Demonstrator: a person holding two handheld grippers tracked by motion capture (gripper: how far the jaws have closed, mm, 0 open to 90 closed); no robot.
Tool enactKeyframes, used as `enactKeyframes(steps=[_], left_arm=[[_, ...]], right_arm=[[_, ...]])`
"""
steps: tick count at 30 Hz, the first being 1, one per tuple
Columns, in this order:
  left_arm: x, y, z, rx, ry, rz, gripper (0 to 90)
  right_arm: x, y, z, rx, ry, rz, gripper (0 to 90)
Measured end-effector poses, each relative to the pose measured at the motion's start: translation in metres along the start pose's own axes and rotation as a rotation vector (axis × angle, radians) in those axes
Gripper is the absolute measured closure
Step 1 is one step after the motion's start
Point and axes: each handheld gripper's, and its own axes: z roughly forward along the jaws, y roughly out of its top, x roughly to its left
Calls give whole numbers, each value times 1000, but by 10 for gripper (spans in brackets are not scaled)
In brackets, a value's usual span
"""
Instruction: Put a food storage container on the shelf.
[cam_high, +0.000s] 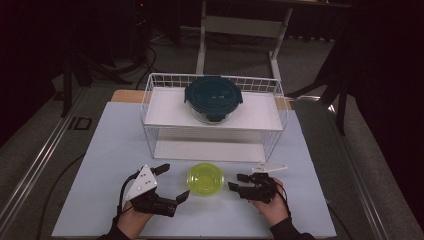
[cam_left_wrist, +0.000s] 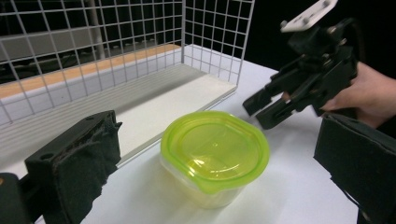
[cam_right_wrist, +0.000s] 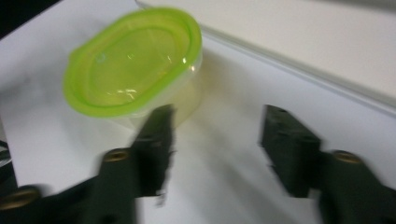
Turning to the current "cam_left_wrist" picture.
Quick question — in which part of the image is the white wire shelf rack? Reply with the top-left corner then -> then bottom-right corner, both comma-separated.
0,0 -> 256,172

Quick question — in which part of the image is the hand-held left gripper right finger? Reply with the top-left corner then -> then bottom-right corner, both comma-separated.
313,113 -> 396,224

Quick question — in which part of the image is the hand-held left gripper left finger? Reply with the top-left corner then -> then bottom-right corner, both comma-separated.
23,109 -> 123,224

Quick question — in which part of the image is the clear container with yellow-green lid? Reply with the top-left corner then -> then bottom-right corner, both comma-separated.
160,110 -> 271,210

